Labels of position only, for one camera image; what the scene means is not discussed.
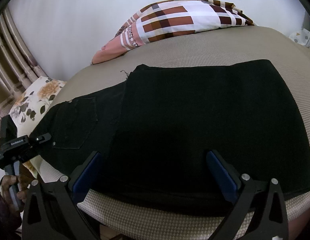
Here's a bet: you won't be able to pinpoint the black pants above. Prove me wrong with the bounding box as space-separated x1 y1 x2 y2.
31 60 310 217

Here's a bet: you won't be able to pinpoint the person's left hand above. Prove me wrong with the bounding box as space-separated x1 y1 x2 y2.
0 174 32 207

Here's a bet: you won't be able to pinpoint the floral pillow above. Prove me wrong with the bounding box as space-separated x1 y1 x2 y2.
9 76 66 183

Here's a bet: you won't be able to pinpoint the brown wooden headboard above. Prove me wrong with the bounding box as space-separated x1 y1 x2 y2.
0 8 46 122

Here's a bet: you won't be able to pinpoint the beige bed mattress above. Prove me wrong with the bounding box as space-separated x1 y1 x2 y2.
54 26 310 239

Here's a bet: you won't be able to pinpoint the white dotted cloth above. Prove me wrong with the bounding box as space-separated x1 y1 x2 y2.
289 28 310 49

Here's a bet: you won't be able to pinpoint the brown white checkered pillow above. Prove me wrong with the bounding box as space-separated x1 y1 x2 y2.
92 0 254 64

